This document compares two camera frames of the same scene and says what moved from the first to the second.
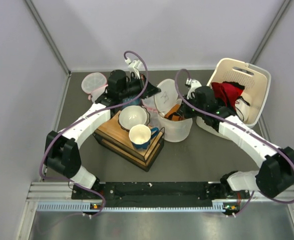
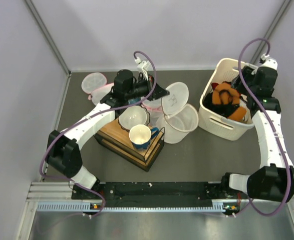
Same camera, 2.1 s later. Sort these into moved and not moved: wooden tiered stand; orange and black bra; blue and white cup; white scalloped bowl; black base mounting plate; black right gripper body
Moved: black right gripper body; orange and black bra
Not moved: black base mounting plate; wooden tiered stand; blue and white cup; white scalloped bowl
